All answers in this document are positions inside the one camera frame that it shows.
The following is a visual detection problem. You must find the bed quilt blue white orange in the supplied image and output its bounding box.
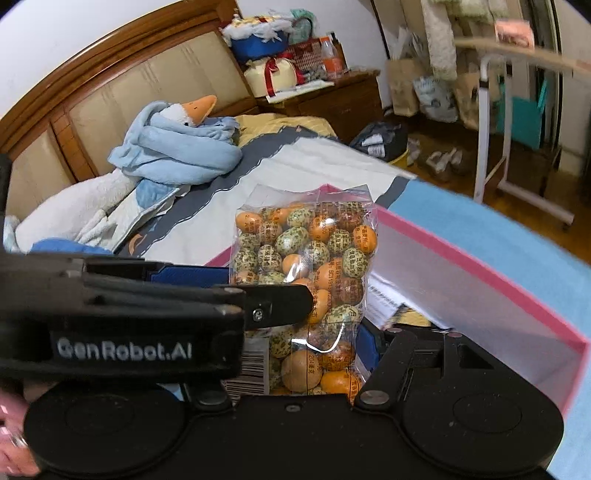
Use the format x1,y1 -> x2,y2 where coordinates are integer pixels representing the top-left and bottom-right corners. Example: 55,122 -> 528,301
27,112 -> 591,480

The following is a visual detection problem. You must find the wooden padded headboard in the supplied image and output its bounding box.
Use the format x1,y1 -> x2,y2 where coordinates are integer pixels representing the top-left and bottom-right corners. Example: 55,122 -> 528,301
1,1 -> 257,219

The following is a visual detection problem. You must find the black bag on floor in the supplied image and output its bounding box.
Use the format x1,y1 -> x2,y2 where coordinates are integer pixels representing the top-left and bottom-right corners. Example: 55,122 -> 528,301
349,122 -> 408,163

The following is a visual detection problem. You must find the pair of sneakers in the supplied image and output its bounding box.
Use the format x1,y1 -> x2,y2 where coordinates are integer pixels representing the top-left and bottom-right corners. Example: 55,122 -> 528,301
406,139 -> 465,182

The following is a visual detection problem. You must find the quail egg bag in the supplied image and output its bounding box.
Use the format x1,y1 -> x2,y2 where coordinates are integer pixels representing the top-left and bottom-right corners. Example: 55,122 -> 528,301
224,185 -> 378,400

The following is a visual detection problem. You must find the orange drink bottle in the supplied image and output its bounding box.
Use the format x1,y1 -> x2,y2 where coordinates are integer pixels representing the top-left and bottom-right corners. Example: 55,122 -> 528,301
320,36 -> 344,79

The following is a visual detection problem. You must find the blue basket with white stuffing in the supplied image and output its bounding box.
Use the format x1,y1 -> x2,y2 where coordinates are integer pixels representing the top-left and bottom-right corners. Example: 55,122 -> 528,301
221,16 -> 293,64

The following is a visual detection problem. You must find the black cracker pack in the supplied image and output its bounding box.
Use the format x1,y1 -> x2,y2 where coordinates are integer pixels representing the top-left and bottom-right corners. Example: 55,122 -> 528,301
393,306 -> 432,327

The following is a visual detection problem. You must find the printed paper sheet in box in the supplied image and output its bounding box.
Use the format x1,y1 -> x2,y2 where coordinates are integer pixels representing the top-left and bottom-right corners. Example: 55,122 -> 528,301
363,273 -> 413,330

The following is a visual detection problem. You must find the person left hand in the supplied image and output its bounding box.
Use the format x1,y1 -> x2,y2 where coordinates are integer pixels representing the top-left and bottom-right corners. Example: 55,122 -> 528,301
1,390 -> 39,478

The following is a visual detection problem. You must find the goose plush toy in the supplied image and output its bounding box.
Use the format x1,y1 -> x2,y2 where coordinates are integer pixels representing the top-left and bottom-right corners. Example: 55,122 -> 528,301
13,103 -> 213,253

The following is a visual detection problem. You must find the wooden top rolling desk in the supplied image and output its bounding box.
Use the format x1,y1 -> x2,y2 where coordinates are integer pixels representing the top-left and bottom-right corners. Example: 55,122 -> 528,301
455,37 -> 590,229

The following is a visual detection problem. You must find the dark wooden nightstand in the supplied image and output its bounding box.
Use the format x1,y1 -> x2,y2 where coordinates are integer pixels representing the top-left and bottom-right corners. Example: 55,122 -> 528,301
257,69 -> 384,144

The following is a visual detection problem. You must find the pink tissue box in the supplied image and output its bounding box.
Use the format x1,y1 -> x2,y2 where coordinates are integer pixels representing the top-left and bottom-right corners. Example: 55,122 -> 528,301
494,19 -> 535,49

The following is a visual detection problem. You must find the white printed plastic bag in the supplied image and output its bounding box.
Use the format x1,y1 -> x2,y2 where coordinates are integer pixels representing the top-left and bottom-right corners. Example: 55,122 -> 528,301
413,76 -> 459,123

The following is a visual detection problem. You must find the brown paper bag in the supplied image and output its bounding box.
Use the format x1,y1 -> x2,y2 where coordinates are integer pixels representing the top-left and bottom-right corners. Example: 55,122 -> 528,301
387,58 -> 426,117

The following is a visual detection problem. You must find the cream box with red ribbon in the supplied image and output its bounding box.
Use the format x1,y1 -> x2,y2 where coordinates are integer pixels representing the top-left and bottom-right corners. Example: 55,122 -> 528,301
243,57 -> 305,98

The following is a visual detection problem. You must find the teal tote bag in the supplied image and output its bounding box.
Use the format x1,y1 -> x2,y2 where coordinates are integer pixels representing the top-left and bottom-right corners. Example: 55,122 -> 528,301
493,81 -> 548,150

